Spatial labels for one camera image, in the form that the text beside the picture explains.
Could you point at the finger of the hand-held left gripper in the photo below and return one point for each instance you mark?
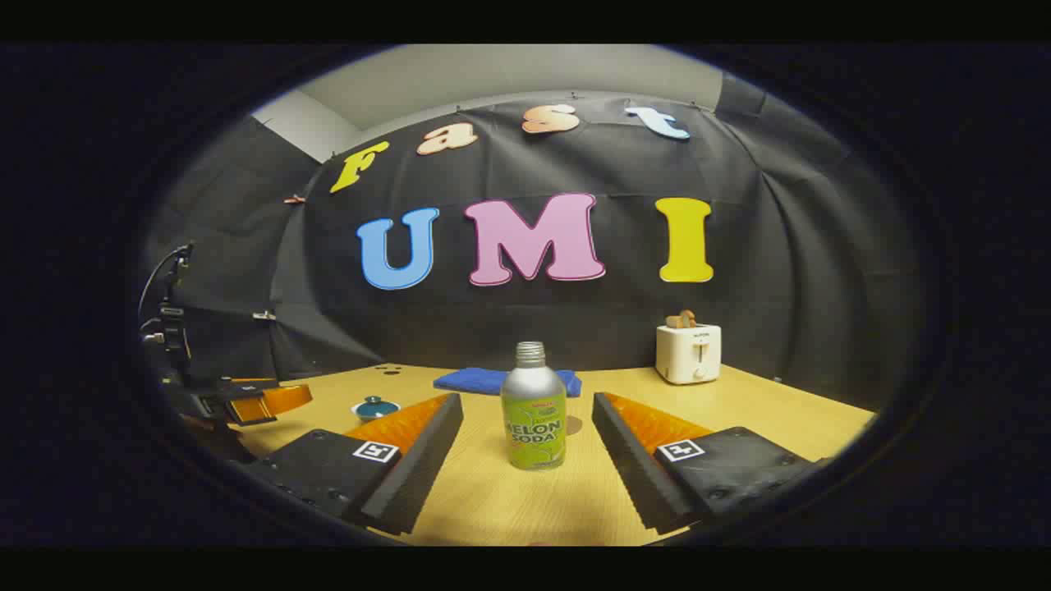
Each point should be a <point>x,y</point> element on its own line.
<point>254,381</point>
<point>275,400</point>

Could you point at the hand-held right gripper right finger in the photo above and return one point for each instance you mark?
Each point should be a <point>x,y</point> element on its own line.
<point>628,468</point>

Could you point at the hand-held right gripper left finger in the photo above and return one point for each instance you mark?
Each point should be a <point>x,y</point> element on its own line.
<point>427,460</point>

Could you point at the round brown coaster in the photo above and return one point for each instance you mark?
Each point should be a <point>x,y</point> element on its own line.
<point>574,424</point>

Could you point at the teal teacup lid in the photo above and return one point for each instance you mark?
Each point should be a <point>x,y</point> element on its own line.
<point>375,405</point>

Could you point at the silver green water bottle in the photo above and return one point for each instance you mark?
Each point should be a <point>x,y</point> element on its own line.
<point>534,410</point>

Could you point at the blue towel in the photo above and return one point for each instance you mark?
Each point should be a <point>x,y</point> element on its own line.
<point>476,380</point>

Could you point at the white toaster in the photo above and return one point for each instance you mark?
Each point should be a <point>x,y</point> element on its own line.
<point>686,357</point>

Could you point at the black backdrop cloth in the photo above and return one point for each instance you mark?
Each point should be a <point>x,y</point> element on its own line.
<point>509,328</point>

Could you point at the toast slice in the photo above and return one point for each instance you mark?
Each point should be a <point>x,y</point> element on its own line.
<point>681,319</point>

